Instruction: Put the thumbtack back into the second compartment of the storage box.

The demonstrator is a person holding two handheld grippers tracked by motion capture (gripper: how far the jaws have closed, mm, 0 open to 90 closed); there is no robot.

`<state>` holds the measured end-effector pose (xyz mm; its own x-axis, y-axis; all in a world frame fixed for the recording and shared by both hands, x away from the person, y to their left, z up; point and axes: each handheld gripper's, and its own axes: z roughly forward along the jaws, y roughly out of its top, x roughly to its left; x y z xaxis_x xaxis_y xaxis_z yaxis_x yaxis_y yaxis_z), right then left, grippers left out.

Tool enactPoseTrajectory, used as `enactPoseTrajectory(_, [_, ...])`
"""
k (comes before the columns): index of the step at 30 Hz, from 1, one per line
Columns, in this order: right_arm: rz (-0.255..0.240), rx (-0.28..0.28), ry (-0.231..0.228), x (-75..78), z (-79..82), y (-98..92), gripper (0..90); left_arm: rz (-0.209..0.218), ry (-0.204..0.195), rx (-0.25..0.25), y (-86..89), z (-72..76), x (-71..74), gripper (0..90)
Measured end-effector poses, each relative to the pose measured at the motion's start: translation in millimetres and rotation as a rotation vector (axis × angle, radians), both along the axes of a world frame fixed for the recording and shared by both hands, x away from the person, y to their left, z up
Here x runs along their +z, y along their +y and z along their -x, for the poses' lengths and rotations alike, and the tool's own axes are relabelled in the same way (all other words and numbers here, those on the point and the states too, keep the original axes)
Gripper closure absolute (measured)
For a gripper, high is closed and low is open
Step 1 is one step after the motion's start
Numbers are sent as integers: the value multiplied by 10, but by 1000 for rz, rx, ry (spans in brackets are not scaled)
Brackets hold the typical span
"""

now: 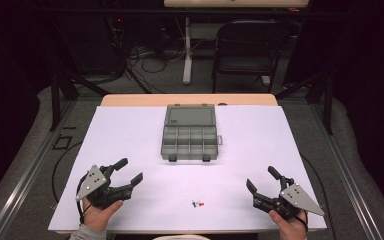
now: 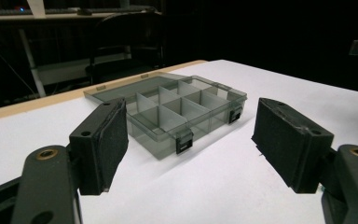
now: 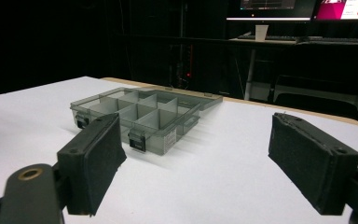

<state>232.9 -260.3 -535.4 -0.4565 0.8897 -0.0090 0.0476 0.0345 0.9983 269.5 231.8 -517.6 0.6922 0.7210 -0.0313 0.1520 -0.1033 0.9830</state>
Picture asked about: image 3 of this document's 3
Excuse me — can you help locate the black keyboard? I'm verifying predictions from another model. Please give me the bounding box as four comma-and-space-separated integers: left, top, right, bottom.
296, 36, 358, 47
237, 34, 297, 42

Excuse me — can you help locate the black folding chair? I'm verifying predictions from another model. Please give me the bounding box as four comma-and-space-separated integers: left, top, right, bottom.
272, 74, 358, 121

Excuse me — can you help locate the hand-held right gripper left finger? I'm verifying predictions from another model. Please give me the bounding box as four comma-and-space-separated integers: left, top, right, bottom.
56, 112, 128, 217

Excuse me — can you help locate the grey transparent compartment box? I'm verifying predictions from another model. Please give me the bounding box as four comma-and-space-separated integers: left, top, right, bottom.
69, 87, 224, 157

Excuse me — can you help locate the white paper cup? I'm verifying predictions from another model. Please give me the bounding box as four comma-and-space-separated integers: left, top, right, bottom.
255, 24, 269, 42

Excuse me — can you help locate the white table cover sheet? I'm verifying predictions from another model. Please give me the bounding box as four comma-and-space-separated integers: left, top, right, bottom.
0, 76, 358, 224

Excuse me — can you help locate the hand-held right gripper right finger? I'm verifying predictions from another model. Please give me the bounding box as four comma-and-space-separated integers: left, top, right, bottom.
268, 112, 358, 217

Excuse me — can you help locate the computer monitor with dark screen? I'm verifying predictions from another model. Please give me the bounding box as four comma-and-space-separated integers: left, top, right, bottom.
226, 0, 317, 22

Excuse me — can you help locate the computer monitor with pink screen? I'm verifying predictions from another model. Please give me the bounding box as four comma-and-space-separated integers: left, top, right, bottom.
310, 0, 358, 22

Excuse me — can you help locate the wooden desk with white leg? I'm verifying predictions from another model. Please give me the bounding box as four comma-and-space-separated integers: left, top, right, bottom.
228, 36, 358, 102

